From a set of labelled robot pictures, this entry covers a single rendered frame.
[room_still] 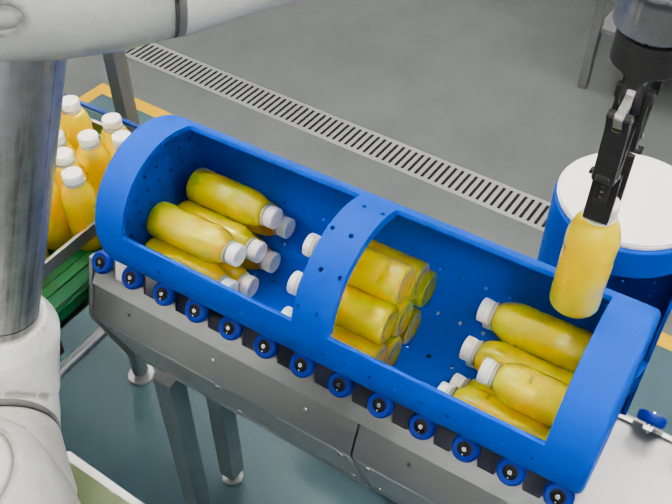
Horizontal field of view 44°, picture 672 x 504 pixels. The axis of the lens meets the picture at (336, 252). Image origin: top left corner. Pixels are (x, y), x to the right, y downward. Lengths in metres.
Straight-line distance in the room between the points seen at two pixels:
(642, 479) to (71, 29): 1.08
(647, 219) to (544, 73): 2.38
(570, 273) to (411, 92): 2.72
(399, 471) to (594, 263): 0.54
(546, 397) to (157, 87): 2.91
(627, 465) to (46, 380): 0.87
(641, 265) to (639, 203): 0.13
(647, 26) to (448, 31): 3.36
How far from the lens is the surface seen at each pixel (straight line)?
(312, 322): 1.23
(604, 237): 1.04
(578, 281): 1.08
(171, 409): 1.89
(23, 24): 0.61
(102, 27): 0.61
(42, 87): 0.83
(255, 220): 1.45
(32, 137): 0.85
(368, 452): 1.42
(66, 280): 1.69
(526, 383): 1.20
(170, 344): 1.58
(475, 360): 1.29
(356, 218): 1.24
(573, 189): 1.66
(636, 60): 0.89
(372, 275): 1.26
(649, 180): 1.73
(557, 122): 3.66
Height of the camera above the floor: 2.07
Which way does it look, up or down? 45 degrees down
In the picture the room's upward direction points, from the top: straight up
